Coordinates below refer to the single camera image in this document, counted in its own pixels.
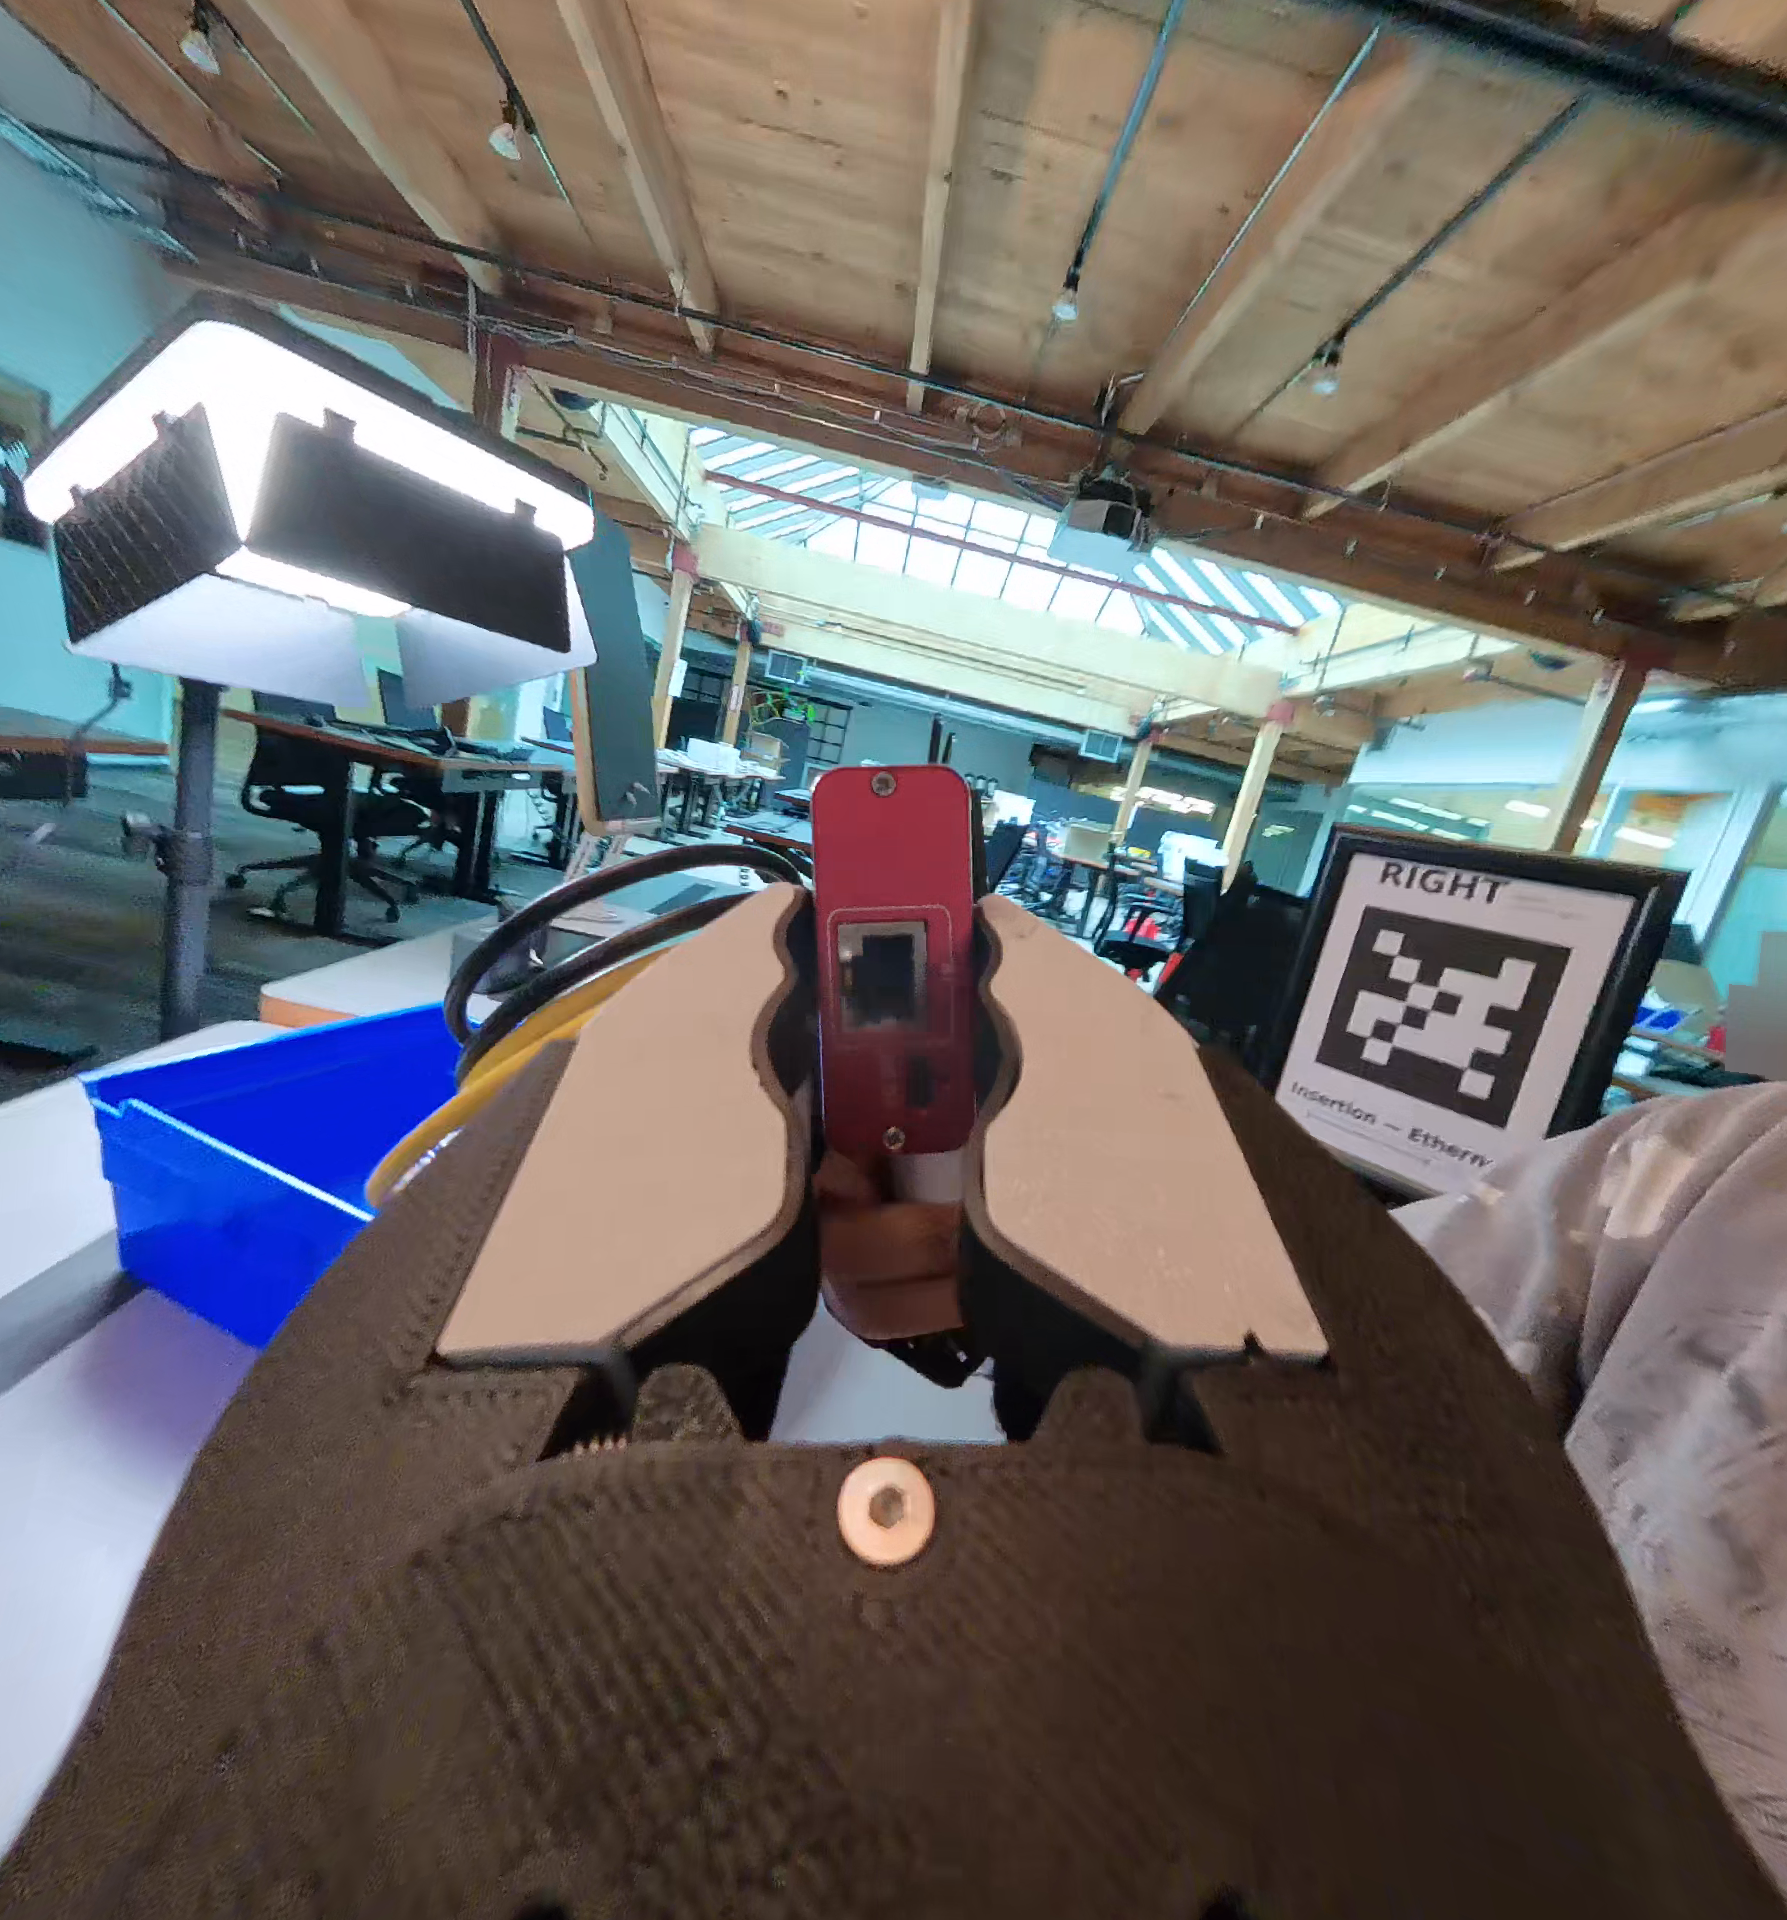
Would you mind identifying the dark grey flat panel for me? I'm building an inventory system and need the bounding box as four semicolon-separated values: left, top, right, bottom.
571;517;666;832

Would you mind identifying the black red office chair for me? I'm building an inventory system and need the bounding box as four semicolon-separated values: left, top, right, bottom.
1095;862;1307;1038

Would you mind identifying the ceiling projector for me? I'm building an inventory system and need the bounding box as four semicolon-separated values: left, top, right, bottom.
1051;477;1151;560

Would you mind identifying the yellow ethernet cable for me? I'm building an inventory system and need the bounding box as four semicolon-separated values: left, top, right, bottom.
365;959;656;1207

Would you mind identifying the blue plastic bin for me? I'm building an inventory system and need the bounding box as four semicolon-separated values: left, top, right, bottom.
83;1002;467;1350

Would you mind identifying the grey light stand pole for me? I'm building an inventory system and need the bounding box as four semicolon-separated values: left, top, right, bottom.
159;676;223;1038

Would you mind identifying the person's right hand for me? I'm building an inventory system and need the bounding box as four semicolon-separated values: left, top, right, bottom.
816;1158;971;1340

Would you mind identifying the black ethernet cable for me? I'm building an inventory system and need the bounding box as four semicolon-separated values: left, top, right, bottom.
443;844;812;1051

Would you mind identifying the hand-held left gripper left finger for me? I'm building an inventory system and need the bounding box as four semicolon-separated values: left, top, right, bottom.
434;885;819;1371

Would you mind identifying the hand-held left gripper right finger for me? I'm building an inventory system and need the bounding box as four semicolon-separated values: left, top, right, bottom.
966;893;1335;1371

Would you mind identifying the wooden top desk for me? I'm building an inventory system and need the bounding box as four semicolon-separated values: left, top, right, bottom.
0;726;173;1051
224;705;572;931

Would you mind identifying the black framed marker sign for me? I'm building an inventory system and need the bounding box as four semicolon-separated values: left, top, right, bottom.
1270;825;1692;1199

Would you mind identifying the studio light panel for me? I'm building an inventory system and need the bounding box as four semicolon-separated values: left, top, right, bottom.
24;291;601;709

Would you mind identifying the red ethernet splitter box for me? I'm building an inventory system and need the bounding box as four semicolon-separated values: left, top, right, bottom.
808;766;982;1157

